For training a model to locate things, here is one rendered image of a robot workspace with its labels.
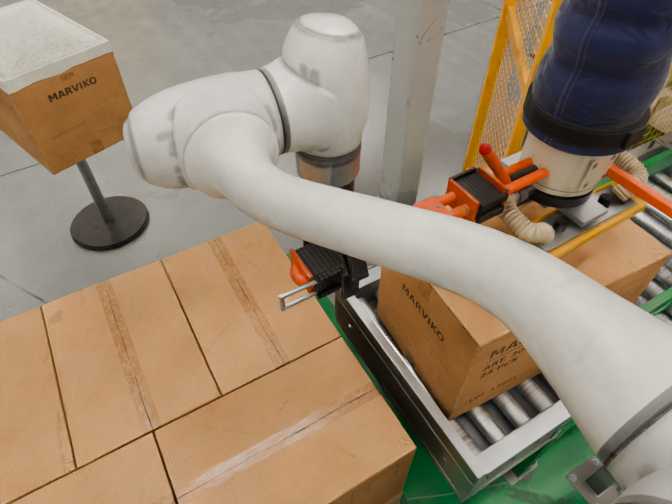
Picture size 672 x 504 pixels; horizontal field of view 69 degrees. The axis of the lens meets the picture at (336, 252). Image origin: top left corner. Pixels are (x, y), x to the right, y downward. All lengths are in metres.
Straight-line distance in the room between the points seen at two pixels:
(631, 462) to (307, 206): 0.29
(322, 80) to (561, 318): 0.35
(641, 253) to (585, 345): 1.09
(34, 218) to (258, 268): 1.67
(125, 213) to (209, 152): 2.38
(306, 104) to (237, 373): 1.08
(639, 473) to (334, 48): 0.45
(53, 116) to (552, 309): 1.98
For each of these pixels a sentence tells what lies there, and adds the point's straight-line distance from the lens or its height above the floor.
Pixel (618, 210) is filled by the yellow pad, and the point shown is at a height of 1.11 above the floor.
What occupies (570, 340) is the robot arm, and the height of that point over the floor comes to 1.59.
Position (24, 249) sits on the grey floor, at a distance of 2.97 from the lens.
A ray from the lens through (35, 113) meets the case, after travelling 2.13.
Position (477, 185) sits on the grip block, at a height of 1.23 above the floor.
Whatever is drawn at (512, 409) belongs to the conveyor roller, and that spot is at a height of 0.55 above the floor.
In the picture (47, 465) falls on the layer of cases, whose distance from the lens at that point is 1.58.
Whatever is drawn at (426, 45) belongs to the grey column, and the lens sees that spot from 2.10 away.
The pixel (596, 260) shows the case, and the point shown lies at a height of 0.95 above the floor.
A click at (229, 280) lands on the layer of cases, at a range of 1.72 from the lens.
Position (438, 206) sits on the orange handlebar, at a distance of 0.94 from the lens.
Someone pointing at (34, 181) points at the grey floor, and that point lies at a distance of 3.38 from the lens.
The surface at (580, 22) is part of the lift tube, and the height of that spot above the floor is 1.52.
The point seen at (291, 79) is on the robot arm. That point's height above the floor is 1.59.
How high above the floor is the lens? 1.86
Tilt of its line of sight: 48 degrees down
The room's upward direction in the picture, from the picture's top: straight up
